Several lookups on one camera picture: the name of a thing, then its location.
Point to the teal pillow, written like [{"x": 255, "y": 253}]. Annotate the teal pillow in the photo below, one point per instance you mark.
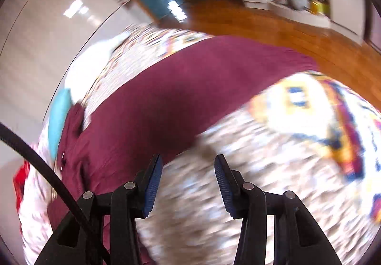
[{"x": 58, "y": 112}]

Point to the maroon quilted coat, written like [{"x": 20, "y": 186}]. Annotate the maroon quilted coat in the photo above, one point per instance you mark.
[{"x": 164, "y": 108}]

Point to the white pillow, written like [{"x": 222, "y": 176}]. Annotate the white pillow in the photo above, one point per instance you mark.
[{"x": 87, "y": 67}]

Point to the glossy white wardrobe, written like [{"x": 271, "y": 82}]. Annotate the glossy white wardrobe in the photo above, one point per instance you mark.
[{"x": 40, "y": 39}]

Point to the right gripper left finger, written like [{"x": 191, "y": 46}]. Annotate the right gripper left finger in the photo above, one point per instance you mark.
[{"x": 101, "y": 229}]

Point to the red cloth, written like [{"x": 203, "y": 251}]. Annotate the red cloth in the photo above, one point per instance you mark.
[{"x": 19, "y": 183}]

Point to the beige heart-patterned bedspread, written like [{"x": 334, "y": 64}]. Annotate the beige heart-patterned bedspread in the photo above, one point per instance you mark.
[{"x": 307, "y": 133}]

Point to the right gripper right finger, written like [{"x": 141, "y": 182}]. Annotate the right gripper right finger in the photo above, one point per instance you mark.
[{"x": 298, "y": 237}]

